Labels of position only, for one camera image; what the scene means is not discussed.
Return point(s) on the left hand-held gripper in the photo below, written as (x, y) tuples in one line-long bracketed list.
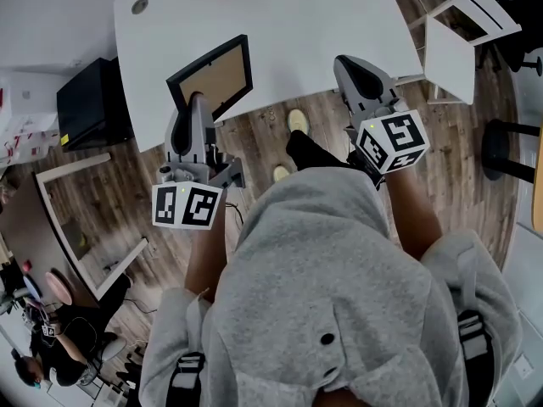
[(186, 206)]

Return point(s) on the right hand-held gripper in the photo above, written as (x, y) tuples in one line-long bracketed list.
[(394, 138)]

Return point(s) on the black picture frame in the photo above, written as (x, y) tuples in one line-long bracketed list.
[(220, 72)]

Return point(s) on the person's left forearm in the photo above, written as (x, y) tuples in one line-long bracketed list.
[(203, 261)]

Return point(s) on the person's right forearm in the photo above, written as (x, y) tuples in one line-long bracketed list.
[(413, 214)]

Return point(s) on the cream shoe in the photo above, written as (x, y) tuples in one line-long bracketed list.
[(282, 173), (298, 120)]

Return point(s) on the person's black trouser leg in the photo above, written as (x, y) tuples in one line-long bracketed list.
[(309, 151)]

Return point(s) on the white wooden chair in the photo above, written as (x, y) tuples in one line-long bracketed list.
[(449, 57)]

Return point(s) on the black floor cabinet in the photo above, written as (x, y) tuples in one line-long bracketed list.
[(89, 104)]

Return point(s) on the black round stool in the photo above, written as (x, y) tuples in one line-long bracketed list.
[(496, 146)]

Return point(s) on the black office chair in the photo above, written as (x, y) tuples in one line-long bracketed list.
[(522, 36)]

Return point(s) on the brown table pale legs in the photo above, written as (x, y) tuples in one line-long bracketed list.
[(29, 227)]

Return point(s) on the person's grey hoodie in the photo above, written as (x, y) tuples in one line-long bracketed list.
[(318, 269)]

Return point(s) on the wooden board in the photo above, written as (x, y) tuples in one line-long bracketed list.
[(538, 176)]

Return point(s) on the pink plate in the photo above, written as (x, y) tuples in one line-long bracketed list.
[(58, 287)]

